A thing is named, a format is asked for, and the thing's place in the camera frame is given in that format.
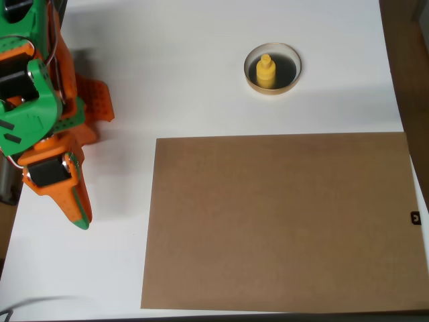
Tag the small yellow plastic knob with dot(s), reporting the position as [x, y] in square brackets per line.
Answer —
[265, 72]

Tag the round dish with gold rim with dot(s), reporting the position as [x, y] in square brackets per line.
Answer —
[289, 72]

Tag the orange gripper black servo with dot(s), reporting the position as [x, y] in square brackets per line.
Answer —
[47, 175]

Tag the brown cardboard sheet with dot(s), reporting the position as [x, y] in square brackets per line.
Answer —
[278, 221]

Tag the grey metal cylinder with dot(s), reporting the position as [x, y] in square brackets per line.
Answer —
[6, 184]

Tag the small black tag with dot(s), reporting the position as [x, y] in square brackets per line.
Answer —
[415, 219]

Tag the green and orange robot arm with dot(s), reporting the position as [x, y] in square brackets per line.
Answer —
[27, 117]

